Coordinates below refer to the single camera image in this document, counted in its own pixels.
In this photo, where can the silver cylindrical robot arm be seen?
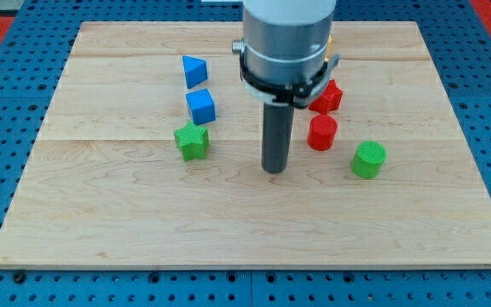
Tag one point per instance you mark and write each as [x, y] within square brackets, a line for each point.
[285, 40]

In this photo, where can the yellow block behind arm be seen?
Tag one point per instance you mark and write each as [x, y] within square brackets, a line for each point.
[328, 48]

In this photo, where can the blue triangle block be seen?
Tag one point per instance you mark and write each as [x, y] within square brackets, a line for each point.
[195, 71]

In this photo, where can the green cylinder block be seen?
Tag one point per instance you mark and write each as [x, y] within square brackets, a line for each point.
[368, 159]

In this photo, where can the blue cube block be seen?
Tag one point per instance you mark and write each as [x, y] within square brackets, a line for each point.
[201, 106]

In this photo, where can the black and white mounting clamp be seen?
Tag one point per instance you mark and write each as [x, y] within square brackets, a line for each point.
[294, 95]

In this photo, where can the red cylinder block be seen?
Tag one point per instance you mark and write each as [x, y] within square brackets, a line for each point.
[322, 132]

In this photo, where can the light wooden board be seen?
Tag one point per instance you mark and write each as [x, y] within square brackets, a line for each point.
[105, 186]

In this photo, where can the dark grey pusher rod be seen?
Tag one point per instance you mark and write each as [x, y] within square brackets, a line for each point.
[277, 132]

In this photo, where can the red star block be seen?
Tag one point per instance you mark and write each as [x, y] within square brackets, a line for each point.
[329, 100]

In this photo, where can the green star block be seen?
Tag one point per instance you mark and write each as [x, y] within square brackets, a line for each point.
[192, 141]

